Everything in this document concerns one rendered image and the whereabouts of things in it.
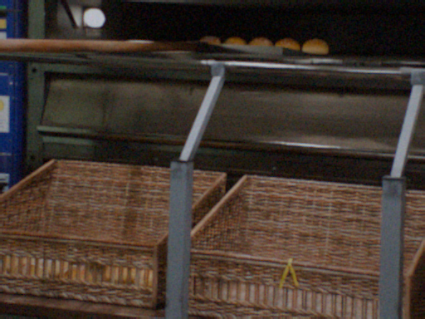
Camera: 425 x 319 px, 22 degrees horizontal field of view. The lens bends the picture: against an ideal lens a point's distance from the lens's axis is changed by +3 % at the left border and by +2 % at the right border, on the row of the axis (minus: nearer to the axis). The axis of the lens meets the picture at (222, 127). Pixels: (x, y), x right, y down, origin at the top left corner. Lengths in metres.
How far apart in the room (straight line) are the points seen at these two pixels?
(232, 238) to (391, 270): 0.71
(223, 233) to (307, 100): 0.43
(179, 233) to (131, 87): 0.81
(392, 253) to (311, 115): 0.74
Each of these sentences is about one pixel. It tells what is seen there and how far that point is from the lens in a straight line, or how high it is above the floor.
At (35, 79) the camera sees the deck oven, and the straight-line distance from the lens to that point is 3.23.
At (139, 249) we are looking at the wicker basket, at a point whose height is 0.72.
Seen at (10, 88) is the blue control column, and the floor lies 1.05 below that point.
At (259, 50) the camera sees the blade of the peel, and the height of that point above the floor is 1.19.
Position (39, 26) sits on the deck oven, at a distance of 3.22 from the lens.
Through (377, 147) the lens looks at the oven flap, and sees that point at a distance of 2.82.
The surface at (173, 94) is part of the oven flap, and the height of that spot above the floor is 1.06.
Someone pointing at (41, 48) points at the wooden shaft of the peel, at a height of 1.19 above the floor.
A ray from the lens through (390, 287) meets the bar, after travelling 2.26.
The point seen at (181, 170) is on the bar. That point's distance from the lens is 2.37.
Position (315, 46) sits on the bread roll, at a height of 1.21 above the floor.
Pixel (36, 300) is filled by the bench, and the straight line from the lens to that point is 2.68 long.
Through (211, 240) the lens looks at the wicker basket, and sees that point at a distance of 2.71.
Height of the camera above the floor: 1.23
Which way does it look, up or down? 5 degrees down
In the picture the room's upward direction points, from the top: 2 degrees clockwise
